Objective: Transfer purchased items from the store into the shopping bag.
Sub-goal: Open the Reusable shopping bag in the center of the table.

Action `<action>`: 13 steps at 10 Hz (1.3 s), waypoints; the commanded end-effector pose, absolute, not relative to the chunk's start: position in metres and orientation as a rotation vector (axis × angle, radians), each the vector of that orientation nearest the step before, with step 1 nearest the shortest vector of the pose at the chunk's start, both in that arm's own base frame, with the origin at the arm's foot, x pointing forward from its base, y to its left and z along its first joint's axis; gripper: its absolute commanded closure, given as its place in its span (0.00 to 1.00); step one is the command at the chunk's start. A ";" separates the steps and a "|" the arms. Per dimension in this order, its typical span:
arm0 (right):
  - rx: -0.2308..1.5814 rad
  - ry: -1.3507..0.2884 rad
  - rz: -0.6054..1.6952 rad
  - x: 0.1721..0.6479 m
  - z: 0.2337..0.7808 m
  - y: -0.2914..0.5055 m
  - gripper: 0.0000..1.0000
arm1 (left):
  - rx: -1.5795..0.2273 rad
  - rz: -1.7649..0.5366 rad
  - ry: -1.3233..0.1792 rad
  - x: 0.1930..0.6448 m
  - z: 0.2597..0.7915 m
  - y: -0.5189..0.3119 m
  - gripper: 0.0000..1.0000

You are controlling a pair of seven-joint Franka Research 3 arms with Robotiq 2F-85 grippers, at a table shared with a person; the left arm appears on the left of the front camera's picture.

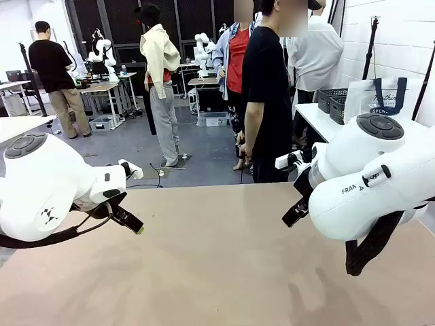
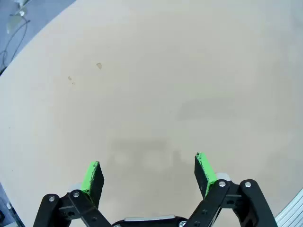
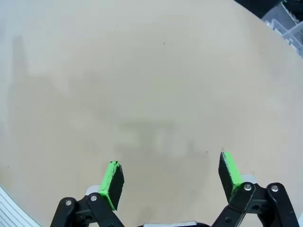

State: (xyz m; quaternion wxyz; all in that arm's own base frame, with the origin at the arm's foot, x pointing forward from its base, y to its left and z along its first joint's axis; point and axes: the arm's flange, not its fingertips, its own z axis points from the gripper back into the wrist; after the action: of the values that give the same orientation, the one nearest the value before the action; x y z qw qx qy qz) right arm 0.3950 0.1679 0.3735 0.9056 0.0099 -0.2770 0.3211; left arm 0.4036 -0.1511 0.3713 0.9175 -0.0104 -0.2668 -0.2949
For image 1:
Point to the person in black t-shirt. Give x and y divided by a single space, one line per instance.
268 85

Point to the green top desk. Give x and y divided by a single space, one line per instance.
129 76

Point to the person black shirt khaki trousers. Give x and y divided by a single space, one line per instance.
51 64

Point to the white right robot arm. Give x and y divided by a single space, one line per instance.
367 190

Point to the tall black tripod stand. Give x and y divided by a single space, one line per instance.
371 47

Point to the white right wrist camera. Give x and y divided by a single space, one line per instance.
289 160

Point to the wood top desk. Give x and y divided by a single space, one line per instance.
98 89

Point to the person's right hand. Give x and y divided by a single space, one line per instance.
246 150

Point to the white side table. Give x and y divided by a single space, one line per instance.
316 119

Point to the person in white shirt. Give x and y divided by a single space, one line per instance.
316 57

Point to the person's right forearm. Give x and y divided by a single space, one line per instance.
253 125

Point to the dark grey plastic basket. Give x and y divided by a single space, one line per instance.
338 110
329 98

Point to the clear plastic floor bin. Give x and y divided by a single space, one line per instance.
102 124

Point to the slanted black stand leg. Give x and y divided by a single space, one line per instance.
423 88

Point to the black cabinet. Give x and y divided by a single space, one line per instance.
212 100

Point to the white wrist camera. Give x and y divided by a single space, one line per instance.
133 172
289 160

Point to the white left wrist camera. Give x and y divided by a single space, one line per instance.
133 172

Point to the mannequin in cream jacket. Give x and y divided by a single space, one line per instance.
161 68

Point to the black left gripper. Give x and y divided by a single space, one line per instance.
102 208

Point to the small wood top table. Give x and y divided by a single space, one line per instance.
203 81

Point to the clear plastic bin white label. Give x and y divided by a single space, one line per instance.
212 119

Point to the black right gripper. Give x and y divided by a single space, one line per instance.
304 185

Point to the metal floor plate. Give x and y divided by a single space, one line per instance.
149 173

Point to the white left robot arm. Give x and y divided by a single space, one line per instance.
40 183

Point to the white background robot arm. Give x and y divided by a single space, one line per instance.
203 51

